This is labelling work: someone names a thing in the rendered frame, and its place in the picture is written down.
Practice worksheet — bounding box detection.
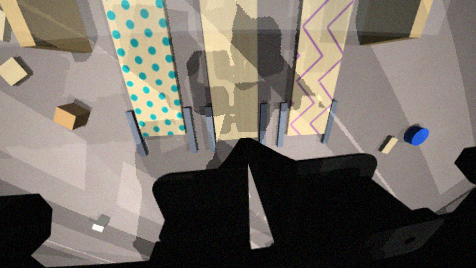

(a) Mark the pale yellow cube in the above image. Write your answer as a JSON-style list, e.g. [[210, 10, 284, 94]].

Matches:
[[0, 57, 33, 86]]

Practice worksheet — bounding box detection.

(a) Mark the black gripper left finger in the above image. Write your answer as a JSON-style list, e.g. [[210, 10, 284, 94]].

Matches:
[[152, 138, 250, 235]]

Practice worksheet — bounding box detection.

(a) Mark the blue short cylinder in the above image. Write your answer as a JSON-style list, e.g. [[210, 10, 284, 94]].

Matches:
[[404, 126, 429, 145]]

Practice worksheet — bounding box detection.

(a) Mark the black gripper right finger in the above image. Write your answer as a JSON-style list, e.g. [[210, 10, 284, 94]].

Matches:
[[245, 137, 377, 245]]

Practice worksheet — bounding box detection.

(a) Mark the tan cube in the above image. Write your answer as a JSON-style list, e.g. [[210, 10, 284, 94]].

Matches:
[[53, 103, 91, 130]]

